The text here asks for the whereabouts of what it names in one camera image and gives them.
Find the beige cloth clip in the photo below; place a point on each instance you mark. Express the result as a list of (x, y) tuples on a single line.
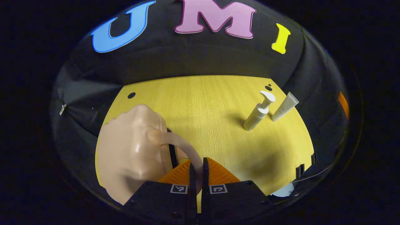
[(62, 109)]

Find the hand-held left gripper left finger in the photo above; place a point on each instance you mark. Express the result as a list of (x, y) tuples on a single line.
[(191, 184)]

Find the white squeeze tube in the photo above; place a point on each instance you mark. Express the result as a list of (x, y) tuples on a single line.
[(282, 109)]

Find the black backdrop cloth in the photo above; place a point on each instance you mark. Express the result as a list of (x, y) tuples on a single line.
[(187, 59)]

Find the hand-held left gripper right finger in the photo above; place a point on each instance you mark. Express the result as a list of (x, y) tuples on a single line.
[(205, 181)]

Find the pink suitcase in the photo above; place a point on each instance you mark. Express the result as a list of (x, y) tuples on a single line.
[(125, 150)]

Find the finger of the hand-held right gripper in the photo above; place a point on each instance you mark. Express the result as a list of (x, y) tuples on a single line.
[(343, 104)]

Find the black table edge clamp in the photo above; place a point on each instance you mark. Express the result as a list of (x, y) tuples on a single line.
[(313, 158), (300, 171)]

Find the white pump bottle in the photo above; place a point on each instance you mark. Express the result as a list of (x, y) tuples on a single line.
[(256, 115)]

